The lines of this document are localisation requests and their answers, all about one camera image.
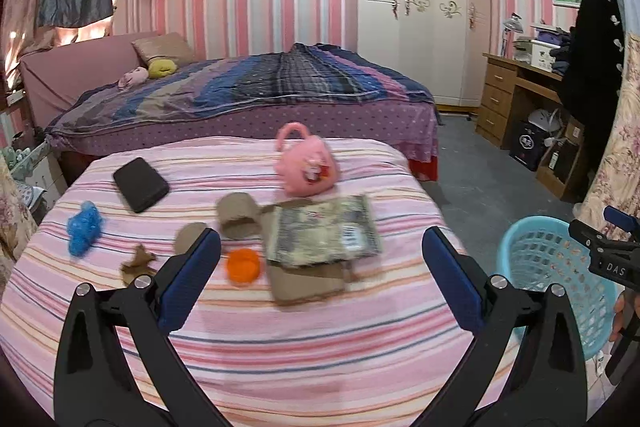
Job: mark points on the silver desk lamp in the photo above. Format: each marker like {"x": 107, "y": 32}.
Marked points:
{"x": 512, "y": 26}

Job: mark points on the floral curtain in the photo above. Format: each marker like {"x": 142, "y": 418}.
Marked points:
{"x": 622, "y": 157}
{"x": 15, "y": 217}

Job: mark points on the white storage box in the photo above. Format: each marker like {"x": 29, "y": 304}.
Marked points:
{"x": 542, "y": 53}

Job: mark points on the pink cartoon mug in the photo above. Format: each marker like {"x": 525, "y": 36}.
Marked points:
{"x": 307, "y": 164}

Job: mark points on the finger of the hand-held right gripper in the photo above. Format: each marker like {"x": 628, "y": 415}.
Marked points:
{"x": 595, "y": 237}
{"x": 620, "y": 218}

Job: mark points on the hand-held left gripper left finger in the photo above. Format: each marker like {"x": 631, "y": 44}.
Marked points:
{"x": 192, "y": 274}

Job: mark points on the black coat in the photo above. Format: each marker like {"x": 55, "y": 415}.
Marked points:
{"x": 592, "y": 57}

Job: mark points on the black phone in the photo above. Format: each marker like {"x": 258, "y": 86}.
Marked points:
{"x": 140, "y": 184}

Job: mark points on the pink striped blanket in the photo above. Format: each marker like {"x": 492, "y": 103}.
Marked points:
{"x": 300, "y": 357}

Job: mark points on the brown peel scrap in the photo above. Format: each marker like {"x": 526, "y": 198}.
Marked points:
{"x": 137, "y": 264}

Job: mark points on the yellow plush toy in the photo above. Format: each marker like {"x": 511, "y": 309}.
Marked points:
{"x": 162, "y": 68}

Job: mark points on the mauve covered headboard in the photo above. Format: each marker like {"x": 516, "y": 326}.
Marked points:
{"x": 70, "y": 72}

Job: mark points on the blue plastic bag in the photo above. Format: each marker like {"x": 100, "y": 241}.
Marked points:
{"x": 86, "y": 227}

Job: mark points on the light blue plastic basket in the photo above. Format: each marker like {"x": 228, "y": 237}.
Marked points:
{"x": 540, "y": 257}

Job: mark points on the pink plush toy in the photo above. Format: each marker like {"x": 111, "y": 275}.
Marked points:
{"x": 132, "y": 78}

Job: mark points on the beige phone case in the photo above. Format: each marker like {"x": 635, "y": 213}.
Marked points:
{"x": 300, "y": 287}

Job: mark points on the white wardrobe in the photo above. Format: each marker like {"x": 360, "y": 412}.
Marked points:
{"x": 425, "y": 47}

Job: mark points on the person's right hand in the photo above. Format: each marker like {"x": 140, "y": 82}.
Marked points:
{"x": 619, "y": 314}

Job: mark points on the purple dotted bedspread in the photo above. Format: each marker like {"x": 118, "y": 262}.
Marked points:
{"x": 350, "y": 122}

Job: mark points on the green grey snack packet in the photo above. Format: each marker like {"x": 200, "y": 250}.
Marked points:
{"x": 320, "y": 232}

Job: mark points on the bed with plaid blanket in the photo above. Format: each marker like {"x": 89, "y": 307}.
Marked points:
{"x": 280, "y": 82}

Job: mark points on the brown pillow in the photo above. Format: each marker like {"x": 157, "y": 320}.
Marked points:
{"x": 162, "y": 47}

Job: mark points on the black paper bag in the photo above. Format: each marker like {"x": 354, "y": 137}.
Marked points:
{"x": 527, "y": 146}

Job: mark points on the white round appliance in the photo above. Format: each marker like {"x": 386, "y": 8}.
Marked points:
{"x": 542, "y": 119}

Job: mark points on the wooden desk with drawers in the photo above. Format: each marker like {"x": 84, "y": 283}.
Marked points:
{"x": 497, "y": 102}

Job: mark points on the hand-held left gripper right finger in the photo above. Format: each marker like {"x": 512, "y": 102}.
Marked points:
{"x": 452, "y": 274}

